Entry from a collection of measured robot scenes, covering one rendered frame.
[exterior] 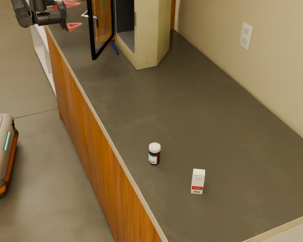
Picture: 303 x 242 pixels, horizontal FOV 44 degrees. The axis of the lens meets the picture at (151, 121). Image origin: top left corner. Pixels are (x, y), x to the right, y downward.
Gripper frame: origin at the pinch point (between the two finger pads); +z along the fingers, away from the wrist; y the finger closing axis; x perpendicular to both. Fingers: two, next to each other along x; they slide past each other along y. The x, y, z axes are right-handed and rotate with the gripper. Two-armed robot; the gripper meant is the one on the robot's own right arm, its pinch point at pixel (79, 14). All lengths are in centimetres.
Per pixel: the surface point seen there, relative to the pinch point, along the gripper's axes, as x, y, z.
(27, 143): 62, -120, -34
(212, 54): -19, -24, 65
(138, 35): -17.7, -7.2, 23.1
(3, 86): 152, -120, -41
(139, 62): -17.7, -21.3, 23.4
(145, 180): -88, -26, -4
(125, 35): 6.2, -17.9, 25.3
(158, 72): -24.3, -25.5, 31.2
